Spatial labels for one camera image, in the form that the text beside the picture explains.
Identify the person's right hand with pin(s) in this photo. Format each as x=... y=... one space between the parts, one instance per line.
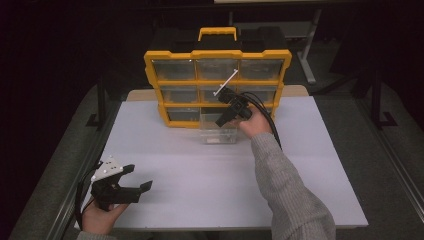
x=256 y=125

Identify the grid of clear organizer drawers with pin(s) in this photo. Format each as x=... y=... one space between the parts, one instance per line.
x=174 y=70

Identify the yellow black organizer cabinet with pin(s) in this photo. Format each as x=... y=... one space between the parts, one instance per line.
x=216 y=53

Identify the aluminium frame rail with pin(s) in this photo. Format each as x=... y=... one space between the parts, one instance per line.
x=400 y=170
x=66 y=206

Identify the grey metal table frame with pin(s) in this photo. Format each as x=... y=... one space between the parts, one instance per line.
x=310 y=50

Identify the person's left hand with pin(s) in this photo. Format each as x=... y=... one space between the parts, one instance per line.
x=98 y=220

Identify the black metal stand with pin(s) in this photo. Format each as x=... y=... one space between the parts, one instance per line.
x=101 y=103
x=377 y=100

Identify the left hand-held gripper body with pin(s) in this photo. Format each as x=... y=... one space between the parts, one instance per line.
x=106 y=193

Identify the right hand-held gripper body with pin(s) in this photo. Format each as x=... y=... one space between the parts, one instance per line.
x=240 y=106

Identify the clear plastic drawer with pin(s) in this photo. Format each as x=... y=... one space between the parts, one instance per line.
x=213 y=133

